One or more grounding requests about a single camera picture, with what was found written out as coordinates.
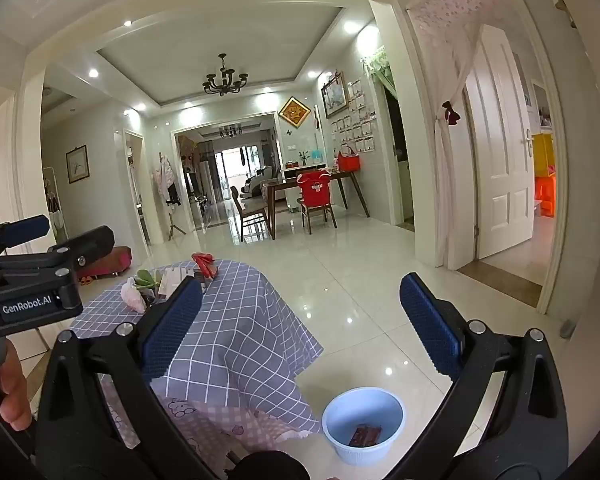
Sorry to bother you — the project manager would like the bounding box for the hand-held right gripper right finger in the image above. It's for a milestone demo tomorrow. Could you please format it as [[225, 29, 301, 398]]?
[[399, 272, 568, 480]]

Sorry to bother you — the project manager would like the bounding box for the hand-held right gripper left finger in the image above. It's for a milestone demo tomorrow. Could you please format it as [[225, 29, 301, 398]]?
[[32, 276, 216, 480]]

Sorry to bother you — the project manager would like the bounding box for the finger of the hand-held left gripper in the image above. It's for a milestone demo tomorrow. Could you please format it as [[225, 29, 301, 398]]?
[[0, 215, 51, 250], [47, 226, 117, 267]]

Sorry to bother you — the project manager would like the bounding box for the white and blue paper carton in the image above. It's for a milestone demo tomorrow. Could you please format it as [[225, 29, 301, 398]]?
[[157, 267, 196, 301]]

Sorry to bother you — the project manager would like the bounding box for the pink plastic bag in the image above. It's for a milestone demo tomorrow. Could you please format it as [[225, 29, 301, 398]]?
[[120, 277, 148, 313]]

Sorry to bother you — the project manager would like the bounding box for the green wrapper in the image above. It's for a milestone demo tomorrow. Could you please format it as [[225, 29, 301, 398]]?
[[132, 269, 163, 292]]

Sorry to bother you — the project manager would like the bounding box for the light blue plastic basin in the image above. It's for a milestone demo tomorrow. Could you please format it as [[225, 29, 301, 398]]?
[[322, 386, 406, 466]]

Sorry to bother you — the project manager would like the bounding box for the person's left hand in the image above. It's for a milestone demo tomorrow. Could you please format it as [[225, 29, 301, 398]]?
[[0, 341, 34, 432]]

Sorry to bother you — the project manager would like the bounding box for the red upholstered bench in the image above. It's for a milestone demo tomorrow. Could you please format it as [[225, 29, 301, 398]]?
[[76, 246, 133, 281]]

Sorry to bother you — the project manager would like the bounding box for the white clothes rack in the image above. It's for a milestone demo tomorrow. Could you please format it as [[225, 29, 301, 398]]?
[[44, 167, 71, 241]]

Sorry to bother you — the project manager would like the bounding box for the grey checked tablecloth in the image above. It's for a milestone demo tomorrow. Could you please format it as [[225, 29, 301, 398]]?
[[67, 259, 325, 428]]

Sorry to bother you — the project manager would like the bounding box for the wooden coat stand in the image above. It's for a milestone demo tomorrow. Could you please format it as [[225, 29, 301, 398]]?
[[166, 152, 187, 243]]

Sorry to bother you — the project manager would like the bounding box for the white pink jacket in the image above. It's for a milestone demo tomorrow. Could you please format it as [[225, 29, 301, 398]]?
[[152, 154, 182, 206]]

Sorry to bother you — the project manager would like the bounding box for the pink checked cloth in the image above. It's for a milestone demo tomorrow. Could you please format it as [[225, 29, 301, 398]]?
[[97, 375, 323, 466]]

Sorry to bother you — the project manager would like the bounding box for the dark red snack wrapper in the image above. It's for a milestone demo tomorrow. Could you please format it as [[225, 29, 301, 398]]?
[[349, 424, 383, 448]]

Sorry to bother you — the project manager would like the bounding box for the wooden dining chair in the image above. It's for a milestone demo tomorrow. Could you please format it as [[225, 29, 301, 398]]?
[[230, 186, 271, 243]]

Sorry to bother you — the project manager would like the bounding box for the wooden chair with red cover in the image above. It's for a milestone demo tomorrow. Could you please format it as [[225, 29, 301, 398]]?
[[296, 172, 338, 236]]

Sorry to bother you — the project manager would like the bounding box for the grey sofa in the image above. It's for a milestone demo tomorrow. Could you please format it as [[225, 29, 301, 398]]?
[[243, 165, 281, 198]]

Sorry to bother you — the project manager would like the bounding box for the red shirt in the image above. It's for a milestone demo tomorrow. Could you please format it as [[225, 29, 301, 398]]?
[[298, 170, 333, 208]]

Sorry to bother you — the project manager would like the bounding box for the white door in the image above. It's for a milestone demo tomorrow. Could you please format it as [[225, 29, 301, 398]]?
[[465, 25, 536, 261]]

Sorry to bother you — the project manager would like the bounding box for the wooden dining table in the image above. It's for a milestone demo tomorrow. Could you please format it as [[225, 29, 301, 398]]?
[[262, 170, 372, 241]]

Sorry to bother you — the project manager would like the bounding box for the red bag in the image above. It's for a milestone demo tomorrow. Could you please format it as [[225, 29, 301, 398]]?
[[336, 143, 361, 172]]

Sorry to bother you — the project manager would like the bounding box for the white sideboard cabinet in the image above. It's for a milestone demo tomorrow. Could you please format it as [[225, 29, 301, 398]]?
[[280, 164, 331, 211]]

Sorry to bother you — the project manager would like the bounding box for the yellow cabinet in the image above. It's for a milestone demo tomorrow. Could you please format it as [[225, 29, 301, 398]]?
[[532, 132, 555, 177]]

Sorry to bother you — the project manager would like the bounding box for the red gold diamond picture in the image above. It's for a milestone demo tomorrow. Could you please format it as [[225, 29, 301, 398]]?
[[278, 96, 312, 130]]

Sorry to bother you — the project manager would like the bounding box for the framed painting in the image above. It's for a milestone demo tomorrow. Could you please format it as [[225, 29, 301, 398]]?
[[321, 71, 350, 120]]

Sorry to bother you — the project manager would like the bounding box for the green valance curtain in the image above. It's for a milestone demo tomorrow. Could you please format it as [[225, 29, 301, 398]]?
[[361, 46, 396, 93]]

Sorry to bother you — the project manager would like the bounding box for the pink lace curtain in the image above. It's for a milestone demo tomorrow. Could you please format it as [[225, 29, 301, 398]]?
[[406, 0, 511, 271]]

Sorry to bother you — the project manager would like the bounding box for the framed wall picture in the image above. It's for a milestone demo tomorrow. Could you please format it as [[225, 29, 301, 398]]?
[[66, 145, 89, 184]]

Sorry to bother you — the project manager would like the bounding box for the group of wall certificates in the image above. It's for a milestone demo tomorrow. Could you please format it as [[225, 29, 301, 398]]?
[[330, 79, 378, 155]]

